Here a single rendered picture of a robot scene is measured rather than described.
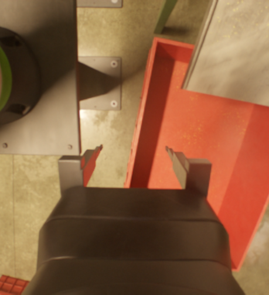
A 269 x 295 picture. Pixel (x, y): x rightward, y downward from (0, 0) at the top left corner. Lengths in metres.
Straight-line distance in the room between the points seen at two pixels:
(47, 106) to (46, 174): 1.14
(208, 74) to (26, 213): 1.51
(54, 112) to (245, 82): 0.36
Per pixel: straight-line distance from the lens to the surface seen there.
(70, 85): 0.35
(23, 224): 1.76
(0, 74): 0.29
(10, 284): 2.10
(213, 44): 0.42
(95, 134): 1.31
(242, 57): 0.45
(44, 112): 0.37
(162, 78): 0.72
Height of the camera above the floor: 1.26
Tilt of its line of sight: 74 degrees down
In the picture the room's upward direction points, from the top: 179 degrees clockwise
